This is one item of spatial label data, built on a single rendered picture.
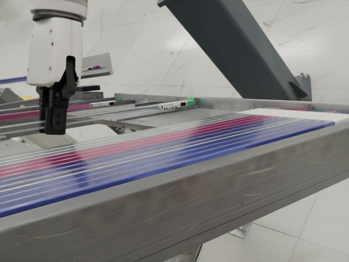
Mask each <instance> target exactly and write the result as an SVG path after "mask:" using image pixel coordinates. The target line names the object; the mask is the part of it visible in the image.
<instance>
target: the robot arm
mask: <svg viewBox="0 0 349 262"><path fill-rule="evenodd" d="M87 8H88V0H30V13H31V14H33V21H35V23H34V27H33V31H32V37H31V43H30V52H29V61H28V72H27V82H28V84H29V85H31V86H36V92H37V93H38V94H39V106H40V109H39V121H42V120H45V128H44V129H39V130H38V131H39V133H42V134H46V135H64V134H65V130H66V113H67V109H68V107H69V98H70V97H72V96H73V95H74V94H75V88H76V87H77V86H78V85H79V84H80V81H81V75H82V60H83V38H82V27H83V26H84V23H83V21H85V20H87ZM47 86H50V87H47Z"/></svg>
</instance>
